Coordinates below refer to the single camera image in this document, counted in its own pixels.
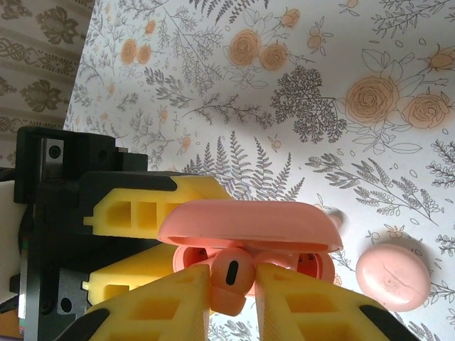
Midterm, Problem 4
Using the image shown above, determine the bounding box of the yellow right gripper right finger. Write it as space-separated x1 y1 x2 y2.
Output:
255 263 427 341

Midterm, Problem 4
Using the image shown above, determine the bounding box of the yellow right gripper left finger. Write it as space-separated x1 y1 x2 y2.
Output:
58 264 211 341

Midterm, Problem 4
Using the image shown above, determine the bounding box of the pink wireless earbud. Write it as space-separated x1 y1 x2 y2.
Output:
208 247 255 317

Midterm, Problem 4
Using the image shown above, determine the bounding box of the pink earbud charging case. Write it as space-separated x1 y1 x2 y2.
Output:
157 198 345 298

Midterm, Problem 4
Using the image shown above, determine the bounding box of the round pink silicone case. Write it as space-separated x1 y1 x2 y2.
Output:
355 241 434 313

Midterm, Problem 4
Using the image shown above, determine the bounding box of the floral patterned table mat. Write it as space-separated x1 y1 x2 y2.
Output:
62 0 455 341

